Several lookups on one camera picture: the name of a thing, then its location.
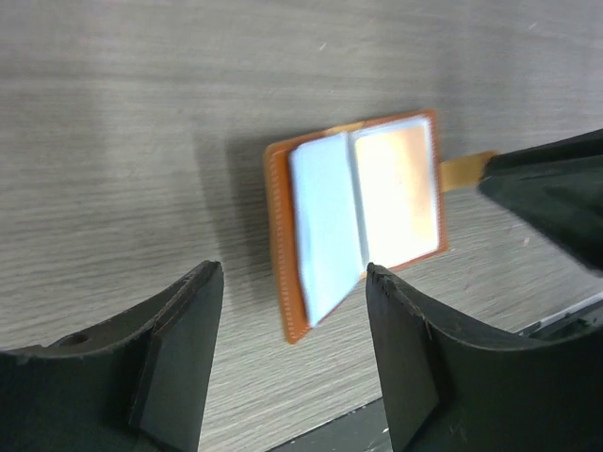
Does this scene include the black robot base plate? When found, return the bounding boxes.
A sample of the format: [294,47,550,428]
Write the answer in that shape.
[271,398,393,452]

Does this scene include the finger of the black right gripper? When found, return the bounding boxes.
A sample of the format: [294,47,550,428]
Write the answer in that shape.
[479,129,602,273]

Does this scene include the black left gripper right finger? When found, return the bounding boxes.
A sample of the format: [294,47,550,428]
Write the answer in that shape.
[366,265,602,451]

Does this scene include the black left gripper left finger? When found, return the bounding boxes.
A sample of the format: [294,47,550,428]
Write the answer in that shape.
[1,261,224,451]

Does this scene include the brown leather card holder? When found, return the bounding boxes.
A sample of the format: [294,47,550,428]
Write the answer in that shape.
[262,108,496,346]

